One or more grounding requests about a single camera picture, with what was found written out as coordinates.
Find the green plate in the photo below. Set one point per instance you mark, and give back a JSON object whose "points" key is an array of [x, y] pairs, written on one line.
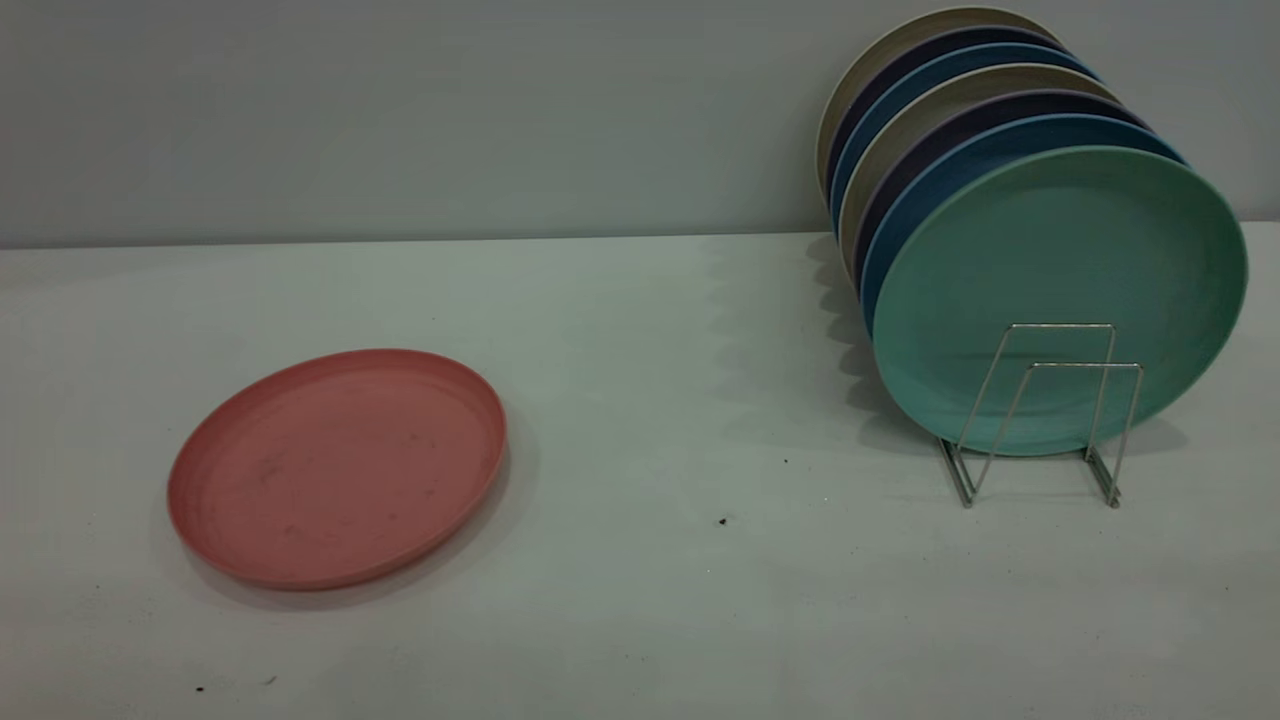
{"points": [[1060, 260]]}

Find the blue plate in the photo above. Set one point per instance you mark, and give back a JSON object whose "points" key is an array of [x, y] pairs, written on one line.
{"points": [[900, 100], [960, 168]]}

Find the beige plate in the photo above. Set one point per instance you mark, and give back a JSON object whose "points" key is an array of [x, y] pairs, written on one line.
{"points": [[930, 112], [880, 55]]}

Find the purple plate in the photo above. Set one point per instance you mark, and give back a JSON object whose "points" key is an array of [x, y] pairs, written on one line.
{"points": [[900, 72], [960, 128]]}

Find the pink plate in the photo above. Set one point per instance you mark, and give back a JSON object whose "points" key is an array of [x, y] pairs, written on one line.
{"points": [[340, 470]]}

